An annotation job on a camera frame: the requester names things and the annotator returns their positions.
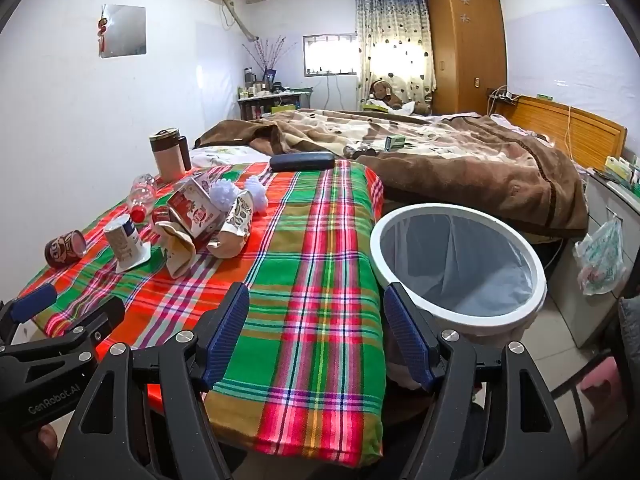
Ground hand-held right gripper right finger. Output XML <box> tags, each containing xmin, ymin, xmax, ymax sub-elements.
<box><xmin>382</xmin><ymin>282</ymin><xmax>578</xmax><ymax>480</ymax></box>

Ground wooden wardrobe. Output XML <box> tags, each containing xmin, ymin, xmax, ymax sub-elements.
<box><xmin>427</xmin><ymin>0</ymin><xmax>508</xmax><ymax>116</ymax></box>

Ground vase with dry branches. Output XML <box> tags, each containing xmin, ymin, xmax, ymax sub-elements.
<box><xmin>243</xmin><ymin>36</ymin><xmax>296</xmax><ymax>92</ymax></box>

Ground white round bin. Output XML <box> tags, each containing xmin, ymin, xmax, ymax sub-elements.
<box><xmin>370</xmin><ymin>203</ymin><xmax>548</xmax><ymax>391</ymax></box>

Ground patterned paper cup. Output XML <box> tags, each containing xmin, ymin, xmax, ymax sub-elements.
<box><xmin>207</xmin><ymin>192</ymin><xmax>253</xmax><ymax>259</ymax></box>

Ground clear plastic bottle red cap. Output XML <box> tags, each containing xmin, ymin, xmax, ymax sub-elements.
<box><xmin>129</xmin><ymin>174</ymin><xmax>161</xmax><ymax>225</ymax></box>

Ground red white strawberry milk carton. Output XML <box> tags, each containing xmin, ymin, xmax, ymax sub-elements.
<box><xmin>166</xmin><ymin>180</ymin><xmax>223</xmax><ymax>238</ymax></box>

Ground brown patterned blanket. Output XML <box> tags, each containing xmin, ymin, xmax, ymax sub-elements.
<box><xmin>195</xmin><ymin>108</ymin><xmax>588</xmax><ymax>238</ymax></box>

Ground printed plastic bag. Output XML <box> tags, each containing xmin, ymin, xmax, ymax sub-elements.
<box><xmin>574</xmin><ymin>215</ymin><xmax>628</xmax><ymax>296</ymax></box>

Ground white yogurt cup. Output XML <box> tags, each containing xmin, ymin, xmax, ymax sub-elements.
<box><xmin>103</xmin><ymin>215</ymin><xmax>151</xmax><ymax>274</ymax></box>

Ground person's left hand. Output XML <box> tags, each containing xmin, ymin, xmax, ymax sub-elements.
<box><xmin>40</xmin><ymin>422</ymin><xmax>60</xmax><ymax>461</ymax></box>

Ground white nightstand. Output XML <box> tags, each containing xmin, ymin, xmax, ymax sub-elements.
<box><xmin>547</xmin><ymin>170</ymin><xmax>640</xmax><ymax>348</ymax></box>

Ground red green plaid cloth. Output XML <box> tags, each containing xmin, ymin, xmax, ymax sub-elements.
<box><xmin>20</xmin><ymin>157</ymin><xmax>388</xmax><ymax>468</ymax></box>

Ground heart patterned curtain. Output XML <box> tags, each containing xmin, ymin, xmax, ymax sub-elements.
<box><xmin>355</xmin><ymin>0</ymin><xmax>436</xmax><ymax>106</ymax></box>

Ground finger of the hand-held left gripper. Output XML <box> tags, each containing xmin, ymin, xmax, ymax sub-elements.
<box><xmin>0</xmin><ymin>282</ymin><xmax>58</xmax><ymax>348</ymax></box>
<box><xmin>70</xmin><ymin>295</ymin><xmax>126</xmax><ymax>352</ymax></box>

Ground dark blue glasses case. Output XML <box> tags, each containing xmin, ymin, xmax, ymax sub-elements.
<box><xmin>270</xmin><ymin>151</ymin><xmax>335</xmax><ymax>173</ymax></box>

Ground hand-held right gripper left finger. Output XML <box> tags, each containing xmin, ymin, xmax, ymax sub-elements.
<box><xmin>52</xmin><ymin>282</ymin><xmax>251</xmax><ymax>480</ymax></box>

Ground wrapped air conditioner pipe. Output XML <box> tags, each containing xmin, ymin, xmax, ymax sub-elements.
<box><xmin>217</xmin><ymin>0</ymin><xmax>263</xmax><ymax>43</ymax></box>

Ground silver wall mirror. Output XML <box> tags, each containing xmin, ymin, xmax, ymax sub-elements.
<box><xmin>100</xmin><ymin>4</ymin><xmax>147</xmax><ymax>59</ymax></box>

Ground wooden headboard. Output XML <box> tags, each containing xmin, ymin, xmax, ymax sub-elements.
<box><xmin>495</xmin><ymin>95</ymin><xmax>628</xmax><ymax>171</ymax></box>

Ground red cartoon drink can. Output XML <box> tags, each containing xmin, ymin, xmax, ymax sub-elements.
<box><xmin>45</xmin><ymin>230</ymin><xmax>88</xmax><ymax>267</ymax></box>

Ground brown thermos tumbler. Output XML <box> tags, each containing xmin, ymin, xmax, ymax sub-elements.
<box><xmin>149</xmin><ymin>127</ymin><xmax>193</xmax><ymax>183</ymax></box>

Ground white power strip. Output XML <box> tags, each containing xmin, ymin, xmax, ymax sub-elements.
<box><xmin>487</xmin><ymin>87</ymin><xmax>516</xmax><ymax>111</ymax></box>

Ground brown teddy bear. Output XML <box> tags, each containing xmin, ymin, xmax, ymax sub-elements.
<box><xmin>369</xmin><ymin>80</ymin><xmax>402</xmax><ymax>109</ymax></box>

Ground green boxes on nightstand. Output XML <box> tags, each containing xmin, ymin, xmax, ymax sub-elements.
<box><xmin>602</xmin><ymin>156</ymin><xmax>640</xmax><ymax>183</ymax></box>

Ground small barred window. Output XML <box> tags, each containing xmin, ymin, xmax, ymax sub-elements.
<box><xmin>302</xmin><ymin>34</ymin><xmax>358</xmax><ymax>77</ymax></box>

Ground cream milk carton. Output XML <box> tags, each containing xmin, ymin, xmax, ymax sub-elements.
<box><xmin>152</xmin><ymin>220</ymin><xmax>196</xmax><ymax>278</ymax></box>

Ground side table with bottles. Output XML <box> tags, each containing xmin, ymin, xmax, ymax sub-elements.
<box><xmin>237</xmin><ymin>87</ymin><xmax>313</xmax><ymax>121</ymax></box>

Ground white floral bed sheet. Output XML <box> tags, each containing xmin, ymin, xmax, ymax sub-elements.
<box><xmin>189</xmin><ymin>145</ymin><xmax>271</xmax><ymax>167</ymax></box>

